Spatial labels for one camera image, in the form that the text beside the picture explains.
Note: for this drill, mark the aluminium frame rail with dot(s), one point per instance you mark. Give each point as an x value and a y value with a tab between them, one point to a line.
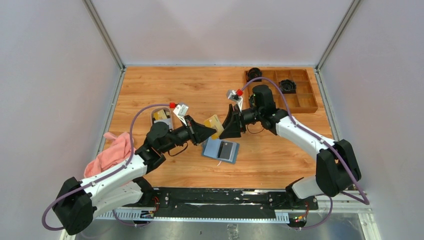
133	216

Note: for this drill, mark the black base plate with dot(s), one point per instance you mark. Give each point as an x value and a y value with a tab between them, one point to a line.
222	203

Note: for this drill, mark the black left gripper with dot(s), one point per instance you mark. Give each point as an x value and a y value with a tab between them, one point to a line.
197	132

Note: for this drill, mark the gold card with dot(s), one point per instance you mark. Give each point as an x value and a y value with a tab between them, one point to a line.
214	123
161	114

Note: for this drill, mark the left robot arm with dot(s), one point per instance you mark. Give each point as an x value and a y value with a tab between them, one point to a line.
109	179

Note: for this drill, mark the black rosette middle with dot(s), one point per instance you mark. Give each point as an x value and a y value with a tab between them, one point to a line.
287	86

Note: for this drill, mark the black rosette top left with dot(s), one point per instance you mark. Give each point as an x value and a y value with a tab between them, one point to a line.
253	73

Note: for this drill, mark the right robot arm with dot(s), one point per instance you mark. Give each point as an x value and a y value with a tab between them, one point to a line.
336	165

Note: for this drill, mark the pink cloth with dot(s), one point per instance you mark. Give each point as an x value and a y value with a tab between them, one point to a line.
118	151

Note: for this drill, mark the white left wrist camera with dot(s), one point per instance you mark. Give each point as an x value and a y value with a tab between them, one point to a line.
180	111

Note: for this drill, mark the silver card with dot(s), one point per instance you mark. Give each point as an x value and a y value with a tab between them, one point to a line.
169	123

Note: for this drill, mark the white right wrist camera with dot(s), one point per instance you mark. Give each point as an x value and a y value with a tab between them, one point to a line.
237	97

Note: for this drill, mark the black VIP card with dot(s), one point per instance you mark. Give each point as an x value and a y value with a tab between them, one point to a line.
225	150

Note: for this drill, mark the blue leather card holder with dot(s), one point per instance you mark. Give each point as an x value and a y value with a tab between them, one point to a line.
210	149

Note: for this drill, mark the black rosette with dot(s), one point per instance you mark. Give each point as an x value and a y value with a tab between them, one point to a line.
287	86
253	73

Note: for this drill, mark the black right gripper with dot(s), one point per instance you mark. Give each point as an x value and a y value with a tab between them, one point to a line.
233	130

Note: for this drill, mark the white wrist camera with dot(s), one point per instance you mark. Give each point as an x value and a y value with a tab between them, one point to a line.
180	111
237	97

